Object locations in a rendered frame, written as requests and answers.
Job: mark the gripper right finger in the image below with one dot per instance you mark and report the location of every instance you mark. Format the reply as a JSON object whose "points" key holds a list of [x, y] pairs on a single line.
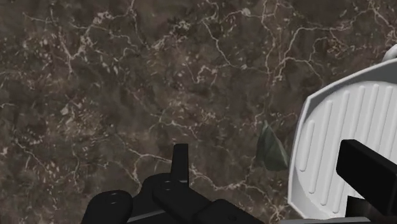
{"points": [[366, 173]]}

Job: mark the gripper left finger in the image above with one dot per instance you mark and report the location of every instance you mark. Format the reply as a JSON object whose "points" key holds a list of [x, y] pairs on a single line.
{"points": [[180, 189]]}

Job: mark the white ribbed tray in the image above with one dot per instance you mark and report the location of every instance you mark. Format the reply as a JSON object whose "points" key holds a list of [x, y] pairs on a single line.
{"points": [[325, 139]]}

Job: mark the dark green pointed object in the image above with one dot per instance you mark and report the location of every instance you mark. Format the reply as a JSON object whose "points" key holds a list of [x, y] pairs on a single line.
{"points": [[271, 152]]}

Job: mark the white rounded object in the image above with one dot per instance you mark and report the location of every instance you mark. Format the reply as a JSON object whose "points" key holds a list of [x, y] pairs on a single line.
{"points": [[391, 54]]}

